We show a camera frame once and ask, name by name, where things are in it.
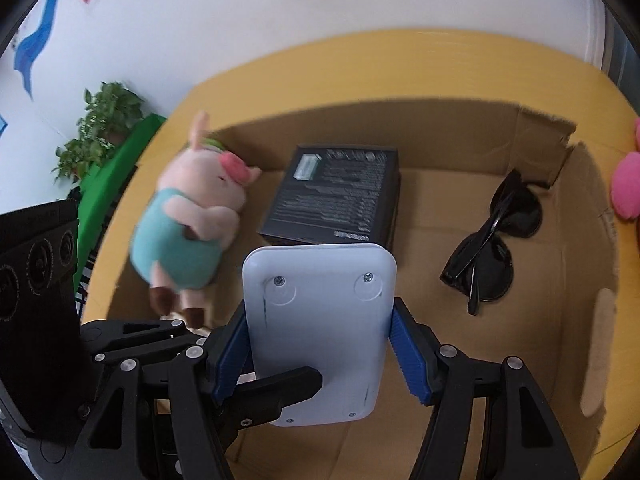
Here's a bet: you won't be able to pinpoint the white plastic device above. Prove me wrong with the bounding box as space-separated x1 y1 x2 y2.
242 243 398 427

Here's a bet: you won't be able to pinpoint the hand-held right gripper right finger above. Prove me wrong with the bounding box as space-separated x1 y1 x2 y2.
390 297 583 480

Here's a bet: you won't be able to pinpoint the brown cardboard box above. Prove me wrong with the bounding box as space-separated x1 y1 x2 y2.
100 95 621 480

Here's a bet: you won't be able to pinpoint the glass door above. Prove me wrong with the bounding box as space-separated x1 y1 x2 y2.
600 10 640 92

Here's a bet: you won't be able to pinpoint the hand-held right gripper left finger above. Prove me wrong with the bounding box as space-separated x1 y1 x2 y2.
75 300 249 480

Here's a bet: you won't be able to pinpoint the pink bear plush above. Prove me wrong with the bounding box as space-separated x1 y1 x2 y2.
611 117 640 221

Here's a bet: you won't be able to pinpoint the small potted green plant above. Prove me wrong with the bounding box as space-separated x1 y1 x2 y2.
54 136 117 184

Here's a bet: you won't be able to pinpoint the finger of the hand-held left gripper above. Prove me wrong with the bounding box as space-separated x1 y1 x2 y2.
80 317 211 367
220 366 324 429

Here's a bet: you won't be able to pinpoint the black printed box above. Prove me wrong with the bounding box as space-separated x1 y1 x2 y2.
256 144 401 251

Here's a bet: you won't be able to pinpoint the large potted green plant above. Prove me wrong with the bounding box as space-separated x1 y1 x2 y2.
77 81 146 146

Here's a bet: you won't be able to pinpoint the pink and teal pig plush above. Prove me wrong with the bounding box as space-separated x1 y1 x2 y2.
131 111 263 326

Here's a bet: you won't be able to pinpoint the green table cloth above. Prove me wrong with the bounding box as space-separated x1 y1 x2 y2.
75 114 168 281

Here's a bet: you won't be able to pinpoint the black sunglasses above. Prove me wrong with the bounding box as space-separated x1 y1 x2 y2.
440 169 543 316

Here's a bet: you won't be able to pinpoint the blue wave wall decal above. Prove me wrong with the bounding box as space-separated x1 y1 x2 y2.
12 0 63 101

